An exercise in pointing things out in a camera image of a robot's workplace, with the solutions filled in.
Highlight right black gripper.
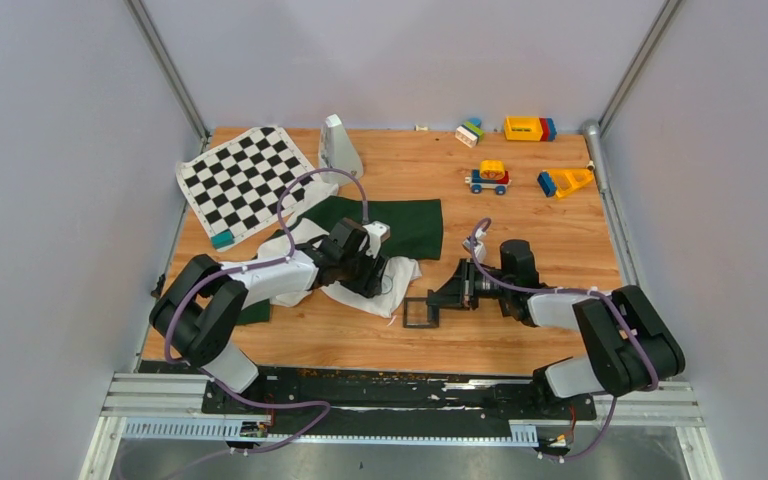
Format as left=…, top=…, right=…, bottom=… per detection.
left=426, top=258, right=513, bottom=311

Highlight black square display case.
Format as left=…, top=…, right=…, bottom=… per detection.
left=402, top=297, right=439, bottom=329

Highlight white green garment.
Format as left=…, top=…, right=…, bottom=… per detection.
left=238, top=186, right=443, bottom=325

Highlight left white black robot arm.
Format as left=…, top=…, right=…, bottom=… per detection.
left=148, top=218, right=390, bottom=413

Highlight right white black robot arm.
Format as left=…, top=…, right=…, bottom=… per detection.
left=426, top=239, right=686, bottom=418

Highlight white wedge-shaped stand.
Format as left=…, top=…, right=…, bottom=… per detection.
left=318, top=114, right=364, bottom=179

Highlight toy car with yellow top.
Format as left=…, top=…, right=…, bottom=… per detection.
left=465, top=159, right=511, bottom=195

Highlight teal small block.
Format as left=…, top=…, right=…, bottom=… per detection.
left=210, top=230, right=235, bottom=250

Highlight yellow blue toy scoop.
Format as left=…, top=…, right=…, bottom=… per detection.
left=537, top=168, right=595, bottom=199

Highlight white green blue bricks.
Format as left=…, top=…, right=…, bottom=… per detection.
left=454, top=117, right=485, bottom=148

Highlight yellow red blue brick box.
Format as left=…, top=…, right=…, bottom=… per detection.
left=503, top=116, right=557, bottom=142

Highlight grey metal pipe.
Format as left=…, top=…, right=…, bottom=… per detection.
left=581, top=120, right=610, bottom=195

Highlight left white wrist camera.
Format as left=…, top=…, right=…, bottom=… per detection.
left=363, top=221, right=390, bottom=258

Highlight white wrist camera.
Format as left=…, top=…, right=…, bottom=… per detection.
left=462, top=228, right=487, bottom=263
left=363, top=221, right=390, bottom=258

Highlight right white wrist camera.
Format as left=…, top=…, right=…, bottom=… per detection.
left=462, top=228, right=487, bottom=263

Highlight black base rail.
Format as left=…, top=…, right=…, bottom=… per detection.
left=201, top=365, right=596, bottom=438

